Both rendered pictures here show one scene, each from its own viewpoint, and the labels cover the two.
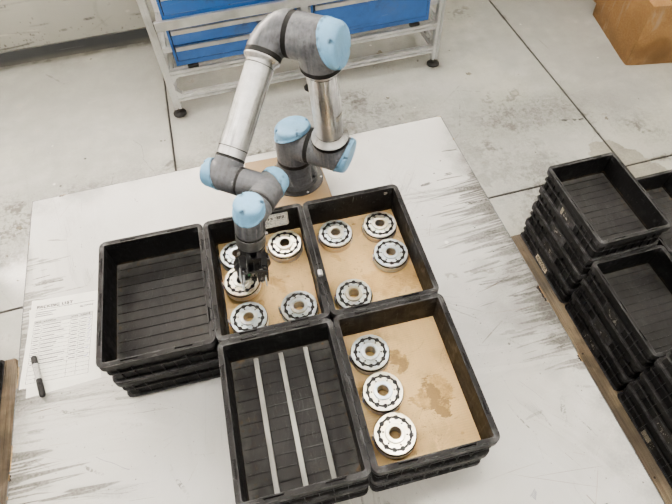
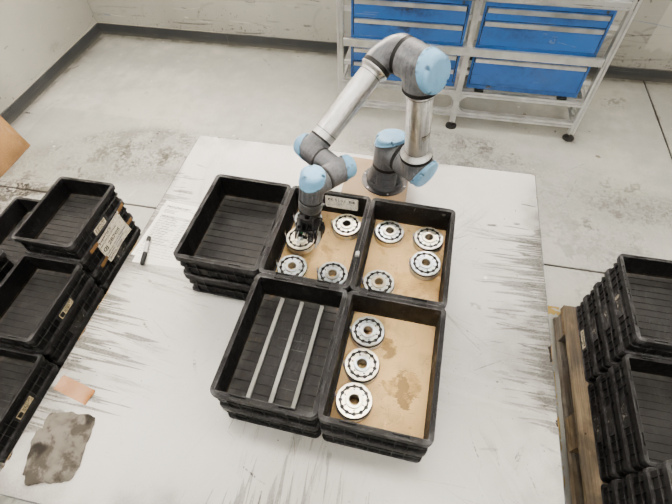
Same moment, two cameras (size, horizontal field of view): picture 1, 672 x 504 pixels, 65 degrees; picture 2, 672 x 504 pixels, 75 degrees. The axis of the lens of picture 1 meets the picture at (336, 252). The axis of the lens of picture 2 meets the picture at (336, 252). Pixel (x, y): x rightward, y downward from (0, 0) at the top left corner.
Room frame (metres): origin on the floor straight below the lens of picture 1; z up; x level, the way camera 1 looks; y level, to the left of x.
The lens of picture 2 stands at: (-0.01, -0.26, 2.09)
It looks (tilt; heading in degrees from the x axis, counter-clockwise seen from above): 54 degrees down; 26
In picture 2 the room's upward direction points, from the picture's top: 2 degrees counter-clockwise
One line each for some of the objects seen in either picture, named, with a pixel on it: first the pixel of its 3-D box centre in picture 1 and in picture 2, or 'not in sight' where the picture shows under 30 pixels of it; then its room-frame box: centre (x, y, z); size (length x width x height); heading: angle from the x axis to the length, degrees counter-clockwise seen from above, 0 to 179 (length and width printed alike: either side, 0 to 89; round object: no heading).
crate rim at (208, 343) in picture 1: (154, 291); (236, 220); (0.75, 0.50, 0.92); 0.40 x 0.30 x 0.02; 11
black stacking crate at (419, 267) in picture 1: (366, 256); (404, 258); (0.87, -0.09, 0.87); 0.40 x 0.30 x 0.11; 11
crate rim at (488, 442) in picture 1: (410, 375); (386, 361); (0.47, -0.17, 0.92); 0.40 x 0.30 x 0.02; 11
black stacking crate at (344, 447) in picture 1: (291, 412); (285, 346); (0.42, 0.13, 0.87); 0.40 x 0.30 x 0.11; 11
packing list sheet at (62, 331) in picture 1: (61, 339); (171, 232); (0.73, 0.85, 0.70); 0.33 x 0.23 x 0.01; 13
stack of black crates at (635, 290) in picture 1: (637, 319); (652, 426); (0.89, -1.14, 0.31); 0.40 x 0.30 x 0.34; 13
